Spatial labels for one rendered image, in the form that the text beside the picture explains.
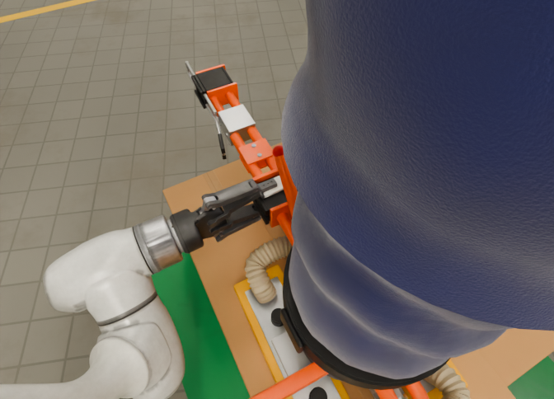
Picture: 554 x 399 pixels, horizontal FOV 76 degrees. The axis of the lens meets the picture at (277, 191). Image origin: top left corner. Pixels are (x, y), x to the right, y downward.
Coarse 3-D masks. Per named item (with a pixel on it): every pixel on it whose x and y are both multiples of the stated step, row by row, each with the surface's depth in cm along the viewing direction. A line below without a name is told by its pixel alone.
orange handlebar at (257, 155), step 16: (240, 144) 74; (256, 144) 74; (256, 160) 71; (272, 160) 72; (288, 224) 64; (304, 368) 50; (320, 368) 50; (288, 384) 49; (304, 384) 49; (416, 384) 49
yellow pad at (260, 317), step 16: (272, 272) 71; (240, 288) 69; (256, 304) 67; (272, 304) 67; (256, 320) 66; (272, 320) 63; (256, 336) 64; (272, 336) 64; (272, 352) 62; (272, 368) 61; (320, 384) 60; (336, 384) 60
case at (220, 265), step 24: (240, 240) 77; (264, 240) 77; (216, 264) 74; (240, 264) 74; (216, 288) 71; (216, 312) 68; (240, 312) 68; (240, 336) 66; (240, 360) 64; (264, 360) 64; (456, 360) 64; (480, 360) 64; (264, 384) 62; (480, 384) 62; (504, 384) 62
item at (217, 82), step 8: (200, 72) 85; (208, 72) 85; (216, 72) 85; (224, 72) 85; (200, 80) 84; (208, 80) 84; (216, 80) 84; (224, 80) 84; (208, 88) 82; (216, 88) 82; (224, 88) 82; (232, 88) 83; (224, 96) 84; (224, 104) 86
